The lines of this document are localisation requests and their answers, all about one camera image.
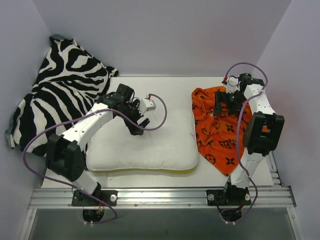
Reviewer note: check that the aluminium mounting rail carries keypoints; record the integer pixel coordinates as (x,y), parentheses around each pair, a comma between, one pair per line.
(157,198)

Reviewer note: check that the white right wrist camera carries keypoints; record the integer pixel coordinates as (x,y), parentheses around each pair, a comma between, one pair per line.
(232,85)

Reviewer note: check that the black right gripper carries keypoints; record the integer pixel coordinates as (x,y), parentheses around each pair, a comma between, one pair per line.
(227,99)

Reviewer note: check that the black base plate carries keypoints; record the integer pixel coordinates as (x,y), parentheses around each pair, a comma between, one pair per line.
(80,199)
(219,197)

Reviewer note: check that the white pillow yellow side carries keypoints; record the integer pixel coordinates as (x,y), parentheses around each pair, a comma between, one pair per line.
(172,147)

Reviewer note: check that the orange patterned pillowcase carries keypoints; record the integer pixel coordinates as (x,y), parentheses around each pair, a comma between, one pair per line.
(215,135)

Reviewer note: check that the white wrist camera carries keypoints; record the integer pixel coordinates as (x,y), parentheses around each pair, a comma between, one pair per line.
(232,85)
(146,105)

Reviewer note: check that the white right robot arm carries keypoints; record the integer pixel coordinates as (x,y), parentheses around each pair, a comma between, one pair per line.
(260,137)

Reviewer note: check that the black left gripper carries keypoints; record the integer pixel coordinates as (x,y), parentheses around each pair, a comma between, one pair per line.
(135,120)

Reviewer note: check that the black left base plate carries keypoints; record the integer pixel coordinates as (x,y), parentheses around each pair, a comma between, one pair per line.
(80,199)

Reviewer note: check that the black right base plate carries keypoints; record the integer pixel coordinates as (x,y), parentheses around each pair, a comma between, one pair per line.
(219,197)

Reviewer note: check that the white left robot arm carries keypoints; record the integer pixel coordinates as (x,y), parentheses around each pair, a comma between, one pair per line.
(65,152)

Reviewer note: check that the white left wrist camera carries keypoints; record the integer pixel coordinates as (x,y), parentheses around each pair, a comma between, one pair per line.
(146,105)

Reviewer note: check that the zebra print pillow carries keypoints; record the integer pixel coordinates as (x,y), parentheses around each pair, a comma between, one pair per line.
(68,83)

